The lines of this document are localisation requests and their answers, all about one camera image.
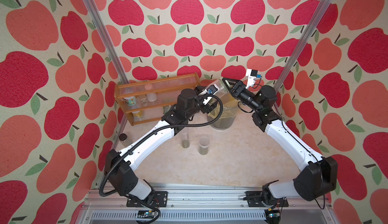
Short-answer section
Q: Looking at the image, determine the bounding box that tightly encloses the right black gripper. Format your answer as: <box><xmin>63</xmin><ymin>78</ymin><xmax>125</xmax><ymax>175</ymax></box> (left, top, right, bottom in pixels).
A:
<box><xmin>224</xmin><ymin>78</ymin><xmax>260</xmax><ymax>116</ymax></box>

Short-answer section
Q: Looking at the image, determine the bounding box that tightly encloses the glass jar with mung beans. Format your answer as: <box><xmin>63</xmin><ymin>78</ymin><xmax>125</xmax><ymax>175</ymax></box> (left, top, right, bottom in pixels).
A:
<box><xmin>213</xmin><ymin>79</ymin><xmax>237</xmax><ymax>108</ymax></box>

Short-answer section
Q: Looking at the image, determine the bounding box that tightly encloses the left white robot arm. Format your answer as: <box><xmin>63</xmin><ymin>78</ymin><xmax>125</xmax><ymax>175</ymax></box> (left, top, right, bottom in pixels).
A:
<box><xmin>99</xmin><ymin>84</ymin><xmax>222</xmax><ymax>204</ymax></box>

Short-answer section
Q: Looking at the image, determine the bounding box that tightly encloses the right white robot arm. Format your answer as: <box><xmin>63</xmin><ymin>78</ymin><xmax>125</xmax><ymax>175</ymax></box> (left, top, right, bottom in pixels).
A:
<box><xmin>222</xmin><ymin>78</ymin><xmax>338</xmax><ymax>206</ymax></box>

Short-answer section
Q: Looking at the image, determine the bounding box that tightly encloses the tall clear jar with beans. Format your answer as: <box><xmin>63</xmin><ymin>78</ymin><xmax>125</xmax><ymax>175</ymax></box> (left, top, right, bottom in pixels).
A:
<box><xmin>180</xmin><ymin>128</ymin><xmax>190</xmax><ymax>149</ymax></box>

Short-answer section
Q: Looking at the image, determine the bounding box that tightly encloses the short clear jar with beans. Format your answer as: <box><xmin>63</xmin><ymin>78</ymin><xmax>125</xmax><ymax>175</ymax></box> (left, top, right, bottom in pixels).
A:
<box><xmin>198</xmin><ymin>136</ymin><xmax>210</xmax><ymax>155</ymax></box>

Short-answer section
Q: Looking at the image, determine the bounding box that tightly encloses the green packet on shelf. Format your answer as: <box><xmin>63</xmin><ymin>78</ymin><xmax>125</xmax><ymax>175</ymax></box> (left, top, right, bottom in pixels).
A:
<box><xmin>163</xmin><ymin>105</ymin><xmax>172</xmax><ymax>114</ymax></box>

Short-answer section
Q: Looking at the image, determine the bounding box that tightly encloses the grey bin with yellow bag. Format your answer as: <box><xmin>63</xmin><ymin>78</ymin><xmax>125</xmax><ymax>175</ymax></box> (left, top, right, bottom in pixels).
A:
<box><xmin>206</xmin><ymin>79</ymin><xmax>243</xmax><ymax>131</ymax></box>

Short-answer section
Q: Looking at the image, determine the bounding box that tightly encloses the white bottle on shelf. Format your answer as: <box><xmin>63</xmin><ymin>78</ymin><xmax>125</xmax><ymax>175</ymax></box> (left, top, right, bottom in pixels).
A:
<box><xmin>144</xmin><ymin>84</ymin><xmax>157</xmax><ymax>102</ymax></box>

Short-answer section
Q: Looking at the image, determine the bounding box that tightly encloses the orange wooden shelf rack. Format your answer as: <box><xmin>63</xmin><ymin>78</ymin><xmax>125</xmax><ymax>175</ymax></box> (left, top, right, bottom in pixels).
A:
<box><xmin>114</xmin><ymin>73</ymin><xmax>200</xmax><ymax>126</ymax></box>

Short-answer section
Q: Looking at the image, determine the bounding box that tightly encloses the yellow can on shelf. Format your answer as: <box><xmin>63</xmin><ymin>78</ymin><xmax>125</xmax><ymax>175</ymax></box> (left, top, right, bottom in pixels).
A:
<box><xmin>131</xmin><ymin>110</ymin><xmax>144</xmax><ymax>122</ymax></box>

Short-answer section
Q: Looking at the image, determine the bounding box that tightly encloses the white printed cup on shelf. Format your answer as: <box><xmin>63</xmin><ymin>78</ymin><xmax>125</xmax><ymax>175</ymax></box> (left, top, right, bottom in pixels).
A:
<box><xmin>123</xmin><ymin>96</ymin><xmax>137</xmax><ymax>106</ymax></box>

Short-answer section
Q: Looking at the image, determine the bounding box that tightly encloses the small circuit board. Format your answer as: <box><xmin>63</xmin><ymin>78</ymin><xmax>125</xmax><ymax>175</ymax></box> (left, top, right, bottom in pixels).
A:
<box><xmin>137</xmin><ymin>210</ymin><xmax>157</xmax><ymax>219</ymax></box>

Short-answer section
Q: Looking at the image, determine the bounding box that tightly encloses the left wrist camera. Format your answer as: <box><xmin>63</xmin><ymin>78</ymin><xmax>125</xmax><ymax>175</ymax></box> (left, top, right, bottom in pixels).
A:
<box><xmin>203</xmin><ymin>84</ymin><xmax>219</xmax><ymax>105</ymax></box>

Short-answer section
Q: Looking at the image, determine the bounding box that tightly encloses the dark lid jar by wall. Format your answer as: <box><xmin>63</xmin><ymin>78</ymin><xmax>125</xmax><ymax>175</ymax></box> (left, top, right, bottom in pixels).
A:
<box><xmin>119</xmin><ymin>133</ymin><xmax>131</xmax><ymax>147</ymax></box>

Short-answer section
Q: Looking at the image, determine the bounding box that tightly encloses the right aluminium frame post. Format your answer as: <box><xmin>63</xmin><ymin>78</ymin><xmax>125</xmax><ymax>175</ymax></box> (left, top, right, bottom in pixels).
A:
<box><xmin>273</xmin><ymin>0</ymin><xmax>333</xmax><ymax>92</ymax></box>

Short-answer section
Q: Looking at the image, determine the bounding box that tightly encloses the aluminium frame post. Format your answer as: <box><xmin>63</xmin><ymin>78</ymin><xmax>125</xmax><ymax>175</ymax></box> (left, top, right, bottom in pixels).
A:
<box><xmin>83</xmin><ymin>0</ymin><xmax>129</xmax><ymax>84</ymax></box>
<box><xmin>273</xmin><ymin>0</ymin><xmax>333</xmax><ymax>92</ymax></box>

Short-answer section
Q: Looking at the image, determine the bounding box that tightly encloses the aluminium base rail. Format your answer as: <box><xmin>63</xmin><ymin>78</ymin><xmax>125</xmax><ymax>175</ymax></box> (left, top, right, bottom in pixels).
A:
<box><xmin>74</xmin><ymin>184</ymin><xmax>339</xmax><ymax>224</ymax></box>

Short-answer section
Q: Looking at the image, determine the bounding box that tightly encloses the black corrugated cable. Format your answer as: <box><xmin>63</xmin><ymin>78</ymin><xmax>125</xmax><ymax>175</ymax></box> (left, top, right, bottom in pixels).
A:
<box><xmin>98</xmin><ymin>94</ymin><xmax>224</xmax><ymax>224</ymax></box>

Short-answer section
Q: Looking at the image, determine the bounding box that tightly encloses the left aluminium frame post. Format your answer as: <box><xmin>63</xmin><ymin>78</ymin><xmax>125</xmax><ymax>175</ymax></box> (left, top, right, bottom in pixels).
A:
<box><xmin>83</xmin><ymin>0</ymin><xmax>129</xmax><ymax>84</ymax></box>

